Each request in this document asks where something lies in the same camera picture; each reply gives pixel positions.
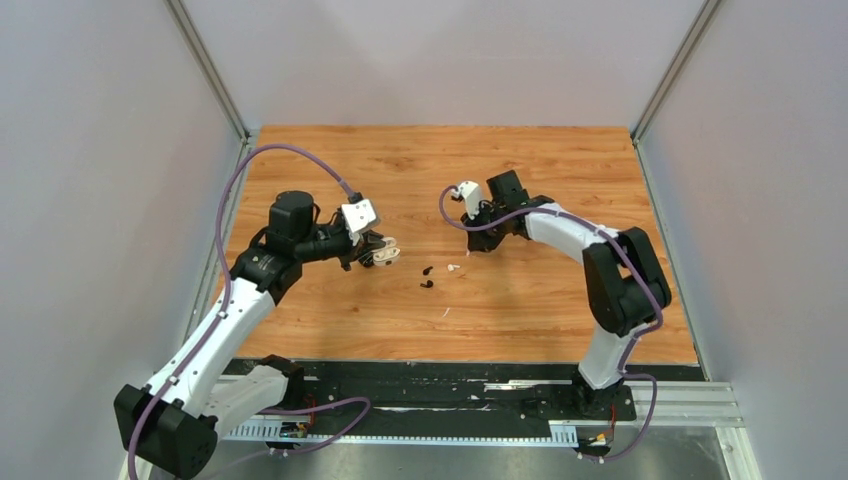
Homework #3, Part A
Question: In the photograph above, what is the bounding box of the white earbud charging case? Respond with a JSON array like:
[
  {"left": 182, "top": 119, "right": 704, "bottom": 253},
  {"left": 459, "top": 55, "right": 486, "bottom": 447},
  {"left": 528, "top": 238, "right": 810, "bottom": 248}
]
[{"left": 371, "top": 237, "right": 401, "bottom": 267}]

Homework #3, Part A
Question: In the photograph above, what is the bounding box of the aluminium frame post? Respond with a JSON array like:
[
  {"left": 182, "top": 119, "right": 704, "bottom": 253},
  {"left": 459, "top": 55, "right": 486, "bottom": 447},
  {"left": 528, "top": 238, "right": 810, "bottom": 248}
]
[
  {"left": 163, "top": 0, "right": 251, "bottom": 144},
  {"left": 630, "top": 0, "right": 724, "bottom": 146}
]

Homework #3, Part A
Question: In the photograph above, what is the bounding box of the right aluminium frame post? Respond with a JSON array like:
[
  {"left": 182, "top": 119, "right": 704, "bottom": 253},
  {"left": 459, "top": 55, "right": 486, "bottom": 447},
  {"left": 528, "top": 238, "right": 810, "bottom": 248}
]
[{"left": 630, "top": 0, "right": 724, "bottom": 146}]

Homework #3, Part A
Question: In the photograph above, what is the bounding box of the black earbud charging case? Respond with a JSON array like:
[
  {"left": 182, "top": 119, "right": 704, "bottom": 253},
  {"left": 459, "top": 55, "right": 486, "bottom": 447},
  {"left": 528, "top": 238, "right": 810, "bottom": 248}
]
[{"left": 357, "top": 252, "right": 374, "bottom": 268}]

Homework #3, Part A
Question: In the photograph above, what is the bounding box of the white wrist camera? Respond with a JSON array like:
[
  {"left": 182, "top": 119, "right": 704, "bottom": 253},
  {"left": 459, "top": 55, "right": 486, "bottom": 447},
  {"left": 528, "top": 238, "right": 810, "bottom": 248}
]
[
  {"left": 451, "top": 180, "right": 484, "bottom": 220},
  {"left": 340, "top": 192, "right": 380, "bottom": 246}
]

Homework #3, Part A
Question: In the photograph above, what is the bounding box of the left aluminium frame post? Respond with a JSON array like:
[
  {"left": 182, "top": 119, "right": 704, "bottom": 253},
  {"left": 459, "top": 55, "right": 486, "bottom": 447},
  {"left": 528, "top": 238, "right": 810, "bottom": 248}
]
[{"left": 163, "top": 0, "right": 251, "bottom": 144}]

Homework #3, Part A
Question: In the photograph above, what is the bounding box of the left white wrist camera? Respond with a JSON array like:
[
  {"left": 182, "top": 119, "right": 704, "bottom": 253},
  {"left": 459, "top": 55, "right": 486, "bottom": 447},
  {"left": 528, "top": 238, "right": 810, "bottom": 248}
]
[{"left": 340, "top": 192, "right": 380, "bottom": 246}]

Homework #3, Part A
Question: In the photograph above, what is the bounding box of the slotted grey cable duct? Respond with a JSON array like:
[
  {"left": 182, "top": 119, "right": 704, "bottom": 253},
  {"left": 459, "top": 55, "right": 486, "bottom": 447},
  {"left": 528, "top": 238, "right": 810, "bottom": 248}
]
[{"left": 162, "top": 421, "right": 579, "bottom": 448}]

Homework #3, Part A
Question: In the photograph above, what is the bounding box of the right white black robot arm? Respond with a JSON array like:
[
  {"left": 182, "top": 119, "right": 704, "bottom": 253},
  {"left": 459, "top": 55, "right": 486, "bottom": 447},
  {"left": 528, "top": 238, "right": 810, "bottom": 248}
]
[{"left": 443, "top": 170, "right": 672, "bottom": 418}]

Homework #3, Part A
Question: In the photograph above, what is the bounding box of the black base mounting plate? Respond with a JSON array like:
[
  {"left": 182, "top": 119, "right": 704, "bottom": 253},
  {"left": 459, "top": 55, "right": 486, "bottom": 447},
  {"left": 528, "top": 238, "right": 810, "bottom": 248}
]
[{"left": 228, "top": 358, "right": 708, "bottom": 440}]

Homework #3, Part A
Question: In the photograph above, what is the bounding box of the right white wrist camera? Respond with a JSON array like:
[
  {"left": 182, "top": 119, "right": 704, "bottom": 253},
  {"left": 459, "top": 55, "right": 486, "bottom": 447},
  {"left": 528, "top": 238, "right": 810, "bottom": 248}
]
[{"left": 451, "top": 180, "right": 484, "bottom": 220}]

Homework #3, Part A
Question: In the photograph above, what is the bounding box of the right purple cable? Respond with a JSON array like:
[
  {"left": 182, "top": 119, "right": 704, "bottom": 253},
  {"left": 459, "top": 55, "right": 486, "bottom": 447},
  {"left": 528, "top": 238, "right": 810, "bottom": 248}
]
[{"left": 439, "top": 185, "right": 665, "bottom": 463}]

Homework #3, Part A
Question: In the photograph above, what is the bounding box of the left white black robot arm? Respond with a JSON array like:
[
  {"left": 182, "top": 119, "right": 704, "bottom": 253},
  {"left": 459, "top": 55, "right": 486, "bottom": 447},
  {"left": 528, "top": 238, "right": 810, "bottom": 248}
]
[{"left": 114, "top": 191, "right": 385, "bottom": 479}]

